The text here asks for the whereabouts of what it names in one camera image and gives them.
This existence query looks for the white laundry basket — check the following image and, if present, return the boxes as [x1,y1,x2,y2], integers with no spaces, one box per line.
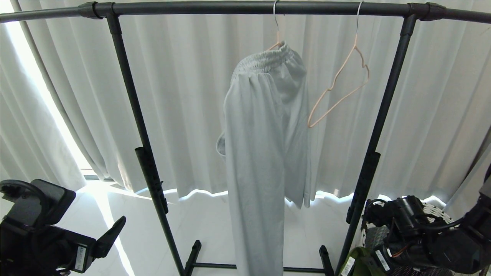
[359,200,463,276]

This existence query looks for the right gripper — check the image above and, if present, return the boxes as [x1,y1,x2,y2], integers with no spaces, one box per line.
[369,235,442,272]

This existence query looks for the pink clothes hanger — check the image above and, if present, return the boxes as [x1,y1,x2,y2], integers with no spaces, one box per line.
[307,0,371,129]
[267,0,287,52]

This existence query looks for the black clothes rack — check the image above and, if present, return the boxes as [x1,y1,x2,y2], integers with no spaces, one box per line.
[0,0,491,276]

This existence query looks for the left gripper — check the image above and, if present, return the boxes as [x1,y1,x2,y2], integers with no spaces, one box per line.
[0,216,127,275]

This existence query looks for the green garment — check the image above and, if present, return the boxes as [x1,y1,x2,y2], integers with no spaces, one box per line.
[339,246,380,276]

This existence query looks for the white curtain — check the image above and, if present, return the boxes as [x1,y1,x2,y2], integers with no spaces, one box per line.
[0,23,87,192]
[15,0,491,207]

